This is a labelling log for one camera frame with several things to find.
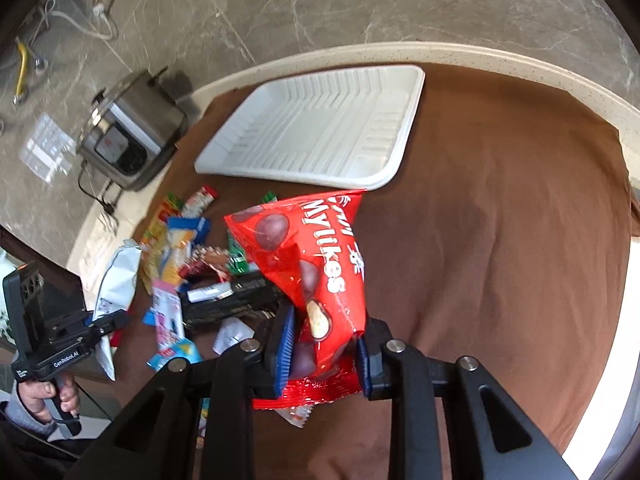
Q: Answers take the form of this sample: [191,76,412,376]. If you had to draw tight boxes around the yellow gas hose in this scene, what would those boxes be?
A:
[12,37,30,106]

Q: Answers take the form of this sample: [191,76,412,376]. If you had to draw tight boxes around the black snack packet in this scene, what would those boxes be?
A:
[178,271,285,330]

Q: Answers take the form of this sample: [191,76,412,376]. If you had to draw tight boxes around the small red white packet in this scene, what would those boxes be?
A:
[181,184,219,218]

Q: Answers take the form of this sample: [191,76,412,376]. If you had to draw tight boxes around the blue yellow snack packet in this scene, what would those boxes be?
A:
[158,217,210,286]

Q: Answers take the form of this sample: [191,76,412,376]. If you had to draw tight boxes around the white power cable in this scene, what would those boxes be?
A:
[29,0,120,42]

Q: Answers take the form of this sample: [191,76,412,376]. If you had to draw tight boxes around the green snack packet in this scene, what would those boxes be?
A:
[227,192,278,275]

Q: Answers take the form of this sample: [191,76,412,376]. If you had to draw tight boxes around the pink cartoon candy packet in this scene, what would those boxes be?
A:
[152,280,184,351]

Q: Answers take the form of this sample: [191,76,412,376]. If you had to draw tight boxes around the yellow gold snack packet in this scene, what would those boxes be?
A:
[140,193,183,294]

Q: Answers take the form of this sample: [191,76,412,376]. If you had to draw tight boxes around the stainless steel rice cooker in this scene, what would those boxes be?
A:
[76,70,188,192]

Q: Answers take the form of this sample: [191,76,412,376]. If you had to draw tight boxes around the white long snack packet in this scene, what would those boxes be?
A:
[92,238,144,383]

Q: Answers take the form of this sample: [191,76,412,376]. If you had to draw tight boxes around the red chocolate snack bag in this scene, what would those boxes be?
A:
[224,190,367,410]

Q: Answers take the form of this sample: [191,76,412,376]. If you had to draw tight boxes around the black cooker power cord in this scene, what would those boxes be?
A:
[75,159,124,216]

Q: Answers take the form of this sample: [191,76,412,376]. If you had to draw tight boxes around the panda cartoon snack bag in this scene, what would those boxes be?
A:
[146,338,202,372]

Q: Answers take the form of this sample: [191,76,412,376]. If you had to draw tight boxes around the clear orange snack packet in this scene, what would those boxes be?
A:
[213,316,312,428]

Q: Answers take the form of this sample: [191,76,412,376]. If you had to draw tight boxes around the dark red small packet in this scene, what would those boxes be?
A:
[178,246,230,283]

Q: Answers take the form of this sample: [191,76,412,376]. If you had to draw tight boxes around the person's left hand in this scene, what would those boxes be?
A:
[17,372,80,424]

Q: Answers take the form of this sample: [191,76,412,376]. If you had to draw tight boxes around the brown cloth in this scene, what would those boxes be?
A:
[160,64,639,479]

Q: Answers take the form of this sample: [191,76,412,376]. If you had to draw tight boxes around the white plastic tray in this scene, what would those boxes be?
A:
[194,64,426,191]

